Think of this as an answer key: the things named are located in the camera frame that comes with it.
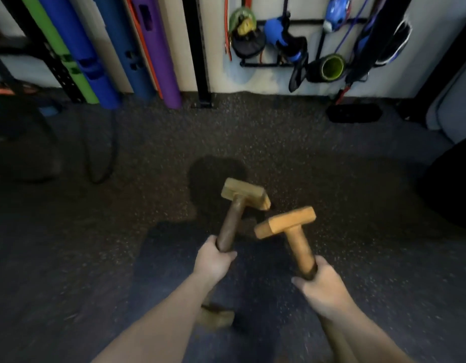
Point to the person's right hand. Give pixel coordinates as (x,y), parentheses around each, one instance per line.
(325,292)

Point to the person's left hand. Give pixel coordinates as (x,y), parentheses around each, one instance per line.
(210,262)

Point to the person's right thumb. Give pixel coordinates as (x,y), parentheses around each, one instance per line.
(301,283)

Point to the person's left thumb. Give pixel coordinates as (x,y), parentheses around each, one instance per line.
(228,255)

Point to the person's right forearm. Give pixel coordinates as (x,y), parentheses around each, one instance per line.
(363,336)

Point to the person's left forearm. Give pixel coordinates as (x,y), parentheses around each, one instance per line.
(157,325)

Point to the black resistance band loop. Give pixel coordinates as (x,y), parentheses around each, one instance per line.
(113,147)

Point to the black floor pad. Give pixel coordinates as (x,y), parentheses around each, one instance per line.
(354,113)

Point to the large black round object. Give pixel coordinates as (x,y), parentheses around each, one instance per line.
(452,185)

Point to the black round disc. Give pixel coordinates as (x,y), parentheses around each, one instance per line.
(248,44)

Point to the black roller with green core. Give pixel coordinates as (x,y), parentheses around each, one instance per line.
(329,67)

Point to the purple weight tube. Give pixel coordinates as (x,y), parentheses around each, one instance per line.
(157,49)

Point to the red resistance band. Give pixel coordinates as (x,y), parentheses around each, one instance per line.
(227,30)

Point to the orange weight tube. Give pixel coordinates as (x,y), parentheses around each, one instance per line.
(142,45)

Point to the grey folded mat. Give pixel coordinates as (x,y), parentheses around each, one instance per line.
(456,109)

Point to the dark blue weight tube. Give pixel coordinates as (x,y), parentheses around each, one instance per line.
(123,45)

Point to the bright blue weight tube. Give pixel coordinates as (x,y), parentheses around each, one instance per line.
(81,52)

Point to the long black bag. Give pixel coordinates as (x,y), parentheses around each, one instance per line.
(376,37)

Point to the blue resistance band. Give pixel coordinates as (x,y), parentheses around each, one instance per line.
(350,28)

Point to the green weight tube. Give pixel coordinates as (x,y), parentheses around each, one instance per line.
(62,52)

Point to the black perforated rack upright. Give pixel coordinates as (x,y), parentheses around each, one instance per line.
(51,60)

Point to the orange pad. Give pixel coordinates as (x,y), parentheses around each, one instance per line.
(13,89)

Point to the black wall storage rack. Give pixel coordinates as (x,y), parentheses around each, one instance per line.
(263,64)

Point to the black steel post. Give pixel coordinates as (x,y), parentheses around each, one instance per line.
(197,45)

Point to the dark bench frame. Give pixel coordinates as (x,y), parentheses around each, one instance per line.
(17,124)

